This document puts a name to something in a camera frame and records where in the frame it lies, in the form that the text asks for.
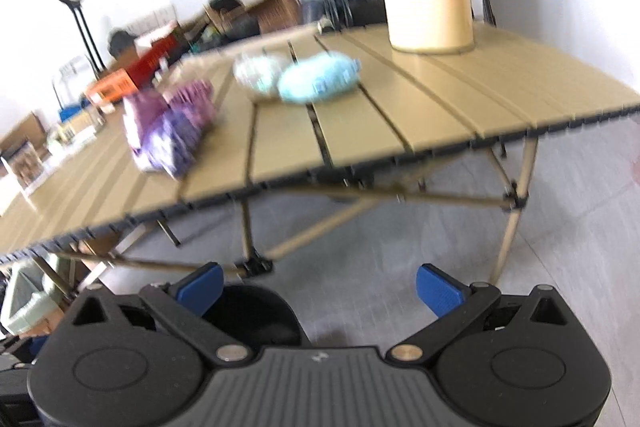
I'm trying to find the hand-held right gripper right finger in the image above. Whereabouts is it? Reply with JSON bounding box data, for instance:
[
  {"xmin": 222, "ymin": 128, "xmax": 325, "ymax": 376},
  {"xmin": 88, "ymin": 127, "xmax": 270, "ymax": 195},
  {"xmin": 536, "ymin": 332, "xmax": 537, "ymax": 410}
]
[{"xmin": 387, "ymin": 264, "xmax": 571, "ymax": 365}]

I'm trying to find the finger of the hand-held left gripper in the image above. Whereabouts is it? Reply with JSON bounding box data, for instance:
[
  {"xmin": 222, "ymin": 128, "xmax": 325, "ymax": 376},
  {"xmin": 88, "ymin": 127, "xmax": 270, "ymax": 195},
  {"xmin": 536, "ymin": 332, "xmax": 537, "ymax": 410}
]
[{"xmin": 0, "ymin": 333, "xmax": 49, "ymax": 364}]

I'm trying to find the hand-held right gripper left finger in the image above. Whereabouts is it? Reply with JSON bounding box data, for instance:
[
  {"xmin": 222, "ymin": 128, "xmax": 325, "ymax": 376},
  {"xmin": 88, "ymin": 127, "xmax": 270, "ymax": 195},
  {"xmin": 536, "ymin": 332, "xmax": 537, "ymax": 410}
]
[{"xmin": 70, "ymin": 263, "xmax": 251, "ymax": 365}]

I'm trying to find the black round bin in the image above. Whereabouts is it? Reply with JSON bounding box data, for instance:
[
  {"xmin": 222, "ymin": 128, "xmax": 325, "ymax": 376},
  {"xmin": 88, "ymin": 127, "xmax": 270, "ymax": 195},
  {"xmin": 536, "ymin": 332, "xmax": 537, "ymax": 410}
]
[{"xmin": 202, "ymin": 284, "xmax": 303, "ymax": 350}]

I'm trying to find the blue plush toy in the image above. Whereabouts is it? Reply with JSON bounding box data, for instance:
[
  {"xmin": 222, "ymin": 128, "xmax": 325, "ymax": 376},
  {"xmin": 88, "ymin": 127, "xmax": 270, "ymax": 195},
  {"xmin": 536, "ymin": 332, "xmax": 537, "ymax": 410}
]
[{"xmin": 276, "ymin": 51, "xmax": 362, "ymax": 104}]

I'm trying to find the cardboard box with green liner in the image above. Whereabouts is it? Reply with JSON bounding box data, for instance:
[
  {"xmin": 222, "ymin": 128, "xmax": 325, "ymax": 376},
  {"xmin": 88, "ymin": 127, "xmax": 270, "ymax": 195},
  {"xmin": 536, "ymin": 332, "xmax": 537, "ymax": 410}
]
[{"xmin": 0, "ymin": 264, "xmax": 68, "ymax": 338}]

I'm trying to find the purple printed packet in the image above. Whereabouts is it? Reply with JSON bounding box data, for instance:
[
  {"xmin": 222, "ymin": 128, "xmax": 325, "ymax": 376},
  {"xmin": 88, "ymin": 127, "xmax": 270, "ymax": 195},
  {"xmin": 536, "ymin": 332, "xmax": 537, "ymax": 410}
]
[{"xmin": 132, "ymin": 112, "xmax": 203, "ymax": 179}]

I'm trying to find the clear snack jar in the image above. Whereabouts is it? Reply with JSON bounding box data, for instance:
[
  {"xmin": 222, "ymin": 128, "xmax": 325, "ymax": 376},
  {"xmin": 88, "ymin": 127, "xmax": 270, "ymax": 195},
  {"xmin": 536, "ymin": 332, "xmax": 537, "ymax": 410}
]
[{"xmin": 7, "ymin": 144, "xmax": 43, "ymax": 190}]

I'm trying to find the tan folding table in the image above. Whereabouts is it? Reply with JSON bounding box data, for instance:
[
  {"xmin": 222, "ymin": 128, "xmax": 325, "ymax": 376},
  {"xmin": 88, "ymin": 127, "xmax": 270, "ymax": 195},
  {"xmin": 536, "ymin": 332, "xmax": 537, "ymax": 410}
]
[{"xmin": 0, "ymin": 22, "xmax": 640, "ymax": 298}]

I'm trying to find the open cardboard box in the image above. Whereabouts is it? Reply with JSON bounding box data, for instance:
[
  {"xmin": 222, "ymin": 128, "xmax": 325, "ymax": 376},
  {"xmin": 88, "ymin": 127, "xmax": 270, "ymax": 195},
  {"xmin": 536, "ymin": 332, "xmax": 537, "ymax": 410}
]
[{"xmin": 0, "ymin": 112, "xmax": 46, "ymax": 148}]

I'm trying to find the crumpled white tissue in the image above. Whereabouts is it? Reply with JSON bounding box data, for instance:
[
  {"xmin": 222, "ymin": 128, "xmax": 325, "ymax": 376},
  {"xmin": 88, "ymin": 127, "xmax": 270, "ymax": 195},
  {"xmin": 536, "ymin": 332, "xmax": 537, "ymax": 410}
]
[{"xmin": 233, "ymin": 53, "xmax": 287, "ymax": 100}]

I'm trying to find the orange cardboard box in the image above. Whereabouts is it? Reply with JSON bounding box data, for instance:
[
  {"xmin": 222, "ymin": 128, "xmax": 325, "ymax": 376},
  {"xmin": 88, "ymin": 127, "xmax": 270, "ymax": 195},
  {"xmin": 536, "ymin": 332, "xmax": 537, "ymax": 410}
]
[{"xmin": 84, "ymin": 39, "xmax": 176, "ymax": 105}]

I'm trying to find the black bag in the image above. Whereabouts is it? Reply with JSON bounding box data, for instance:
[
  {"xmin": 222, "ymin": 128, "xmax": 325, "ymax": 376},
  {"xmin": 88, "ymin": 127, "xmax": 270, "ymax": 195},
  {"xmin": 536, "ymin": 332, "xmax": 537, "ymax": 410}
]
[{"xmin": 107, "ymin": 29, "xmax": 141, "ymax": 58}]

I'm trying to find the silver metal frame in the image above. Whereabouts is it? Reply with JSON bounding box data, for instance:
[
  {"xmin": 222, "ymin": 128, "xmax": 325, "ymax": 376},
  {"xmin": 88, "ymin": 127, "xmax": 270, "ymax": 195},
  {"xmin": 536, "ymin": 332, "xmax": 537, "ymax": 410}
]
[{"xmin": 52, "ymin": 57, "xmax": 96, "ymax": 108}]

